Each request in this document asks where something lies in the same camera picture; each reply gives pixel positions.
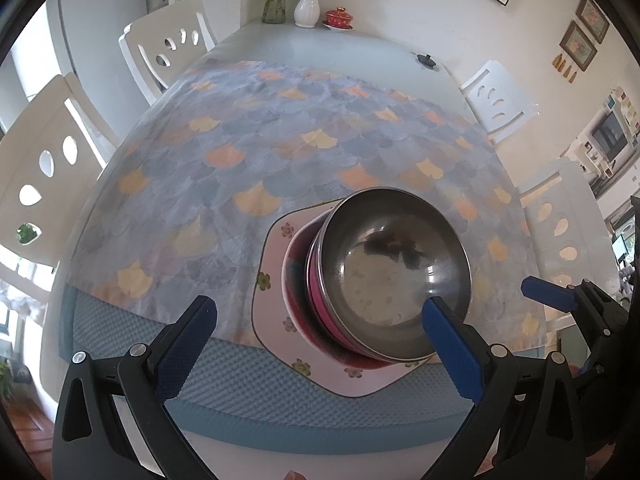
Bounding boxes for white ceramic vase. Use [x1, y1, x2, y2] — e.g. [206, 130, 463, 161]
[293, 0, 321, 29]

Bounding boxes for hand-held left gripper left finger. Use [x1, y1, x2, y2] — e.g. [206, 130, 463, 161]
[52, 295, 218, 480]

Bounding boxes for hexagonal floral plate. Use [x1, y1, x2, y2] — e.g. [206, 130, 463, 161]
[251, 199, 442, 400]

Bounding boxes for pink plastic bowl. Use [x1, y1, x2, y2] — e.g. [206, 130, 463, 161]
[281, 217, 436, 372]

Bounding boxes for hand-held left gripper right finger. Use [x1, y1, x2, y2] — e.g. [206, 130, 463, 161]
[421, 296, 586, 480]

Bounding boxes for blue quilted table pad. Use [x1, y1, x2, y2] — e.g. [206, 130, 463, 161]
[59, 285, 547, 452]

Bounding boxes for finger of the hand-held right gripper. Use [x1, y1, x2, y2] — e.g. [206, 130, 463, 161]
[521, 276, 629, 347]

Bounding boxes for wooden wall ornaments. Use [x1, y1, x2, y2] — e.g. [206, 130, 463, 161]
[551, 52, 577, 82]

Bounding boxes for white dining chair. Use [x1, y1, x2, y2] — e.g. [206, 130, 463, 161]
[459, 60, 542, 146]
[517, 157, 613, 331]
[0, 74, 121, 268]
[118, 0, 219, 107]

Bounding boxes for pink steel bowl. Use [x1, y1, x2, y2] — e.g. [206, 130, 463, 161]
[306, 186, 472, 365]

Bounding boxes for dark screen monitor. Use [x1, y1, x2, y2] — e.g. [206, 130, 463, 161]
[591, 111, 629, 159]

